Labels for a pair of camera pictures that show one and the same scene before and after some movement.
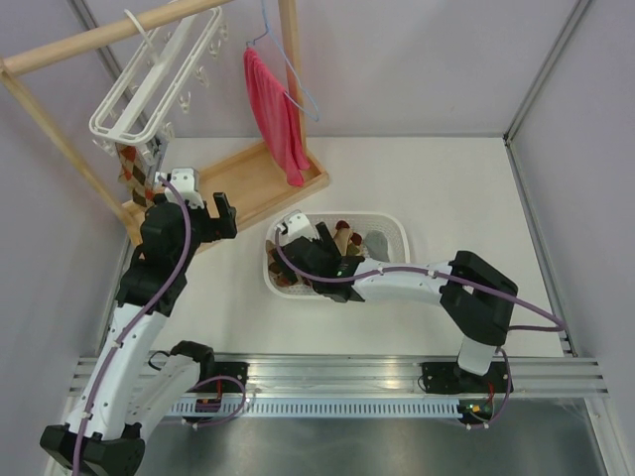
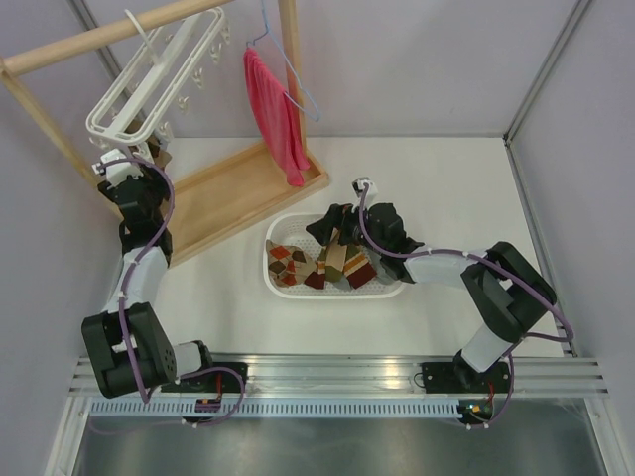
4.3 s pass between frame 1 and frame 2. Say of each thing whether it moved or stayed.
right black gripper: moved
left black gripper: moved
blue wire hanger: stayed
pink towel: stayed
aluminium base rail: stayed
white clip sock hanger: stayed
